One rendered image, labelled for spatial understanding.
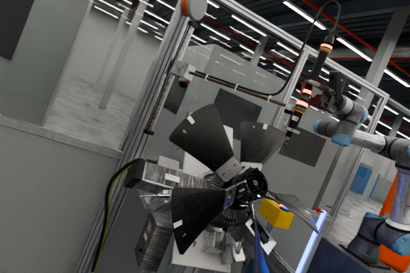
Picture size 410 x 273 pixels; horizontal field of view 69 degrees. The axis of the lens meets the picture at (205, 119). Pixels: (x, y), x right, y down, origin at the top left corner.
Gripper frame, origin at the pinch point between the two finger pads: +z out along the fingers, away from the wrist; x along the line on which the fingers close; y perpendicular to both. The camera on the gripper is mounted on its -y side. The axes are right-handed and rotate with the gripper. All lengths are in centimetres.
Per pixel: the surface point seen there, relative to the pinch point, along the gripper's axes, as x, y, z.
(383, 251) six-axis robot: 159, 113, -355
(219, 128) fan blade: 7.6, 30.5, 22.5
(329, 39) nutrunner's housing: -1.6, -17.7, -1.9
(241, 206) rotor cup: -1, 55, 5
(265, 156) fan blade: 6.2, 34.1, -1.3
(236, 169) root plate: 2.0, 42.4, 12.1
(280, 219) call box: 21, 63, -36
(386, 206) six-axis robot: 191, 57, -370
